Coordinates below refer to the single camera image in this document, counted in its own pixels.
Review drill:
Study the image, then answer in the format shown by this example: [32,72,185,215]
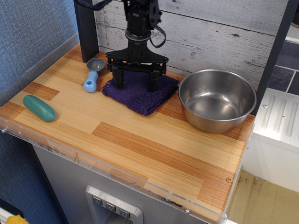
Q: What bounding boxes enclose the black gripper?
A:
[106,41,169,92]

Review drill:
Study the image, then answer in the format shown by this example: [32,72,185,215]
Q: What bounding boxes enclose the purple towel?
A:
[102,71,179,116]

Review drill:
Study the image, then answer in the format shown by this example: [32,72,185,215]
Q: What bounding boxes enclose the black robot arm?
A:
[106,0,169,92]

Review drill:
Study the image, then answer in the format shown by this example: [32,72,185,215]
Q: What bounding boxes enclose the blue grey toy scoop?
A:
[83,58,106,93]

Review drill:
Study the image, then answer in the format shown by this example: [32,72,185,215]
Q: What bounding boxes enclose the stainless steel bowl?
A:
[178,70,257,133]

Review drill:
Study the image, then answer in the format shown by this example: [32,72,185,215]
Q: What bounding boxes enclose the green oval toy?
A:
[23,95,56,122]

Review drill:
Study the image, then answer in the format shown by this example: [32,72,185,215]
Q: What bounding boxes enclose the clear acrylic edge guard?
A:
[0,112,255,224]

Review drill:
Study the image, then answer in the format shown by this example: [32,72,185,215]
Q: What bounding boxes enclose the silver dispenser button panel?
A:
[85,185,143,224]

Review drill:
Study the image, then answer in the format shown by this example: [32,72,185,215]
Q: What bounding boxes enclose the white ribbed side cabinet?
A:
[242,88,299,191]

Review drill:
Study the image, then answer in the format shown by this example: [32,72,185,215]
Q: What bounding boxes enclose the yellow object at corner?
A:
[6,215,29,224]

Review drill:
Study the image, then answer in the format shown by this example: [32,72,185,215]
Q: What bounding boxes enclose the dark left vertical post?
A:
[74,0,99,62]

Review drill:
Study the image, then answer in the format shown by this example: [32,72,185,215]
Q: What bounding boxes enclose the dark vertical post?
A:
[74,0,99,62]
[251,0,299,116]

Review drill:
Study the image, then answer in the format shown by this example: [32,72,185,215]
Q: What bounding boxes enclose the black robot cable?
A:
[77,0,167,49]

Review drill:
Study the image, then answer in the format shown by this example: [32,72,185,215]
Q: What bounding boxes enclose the dark right vertical post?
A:
[251,0,299,116]

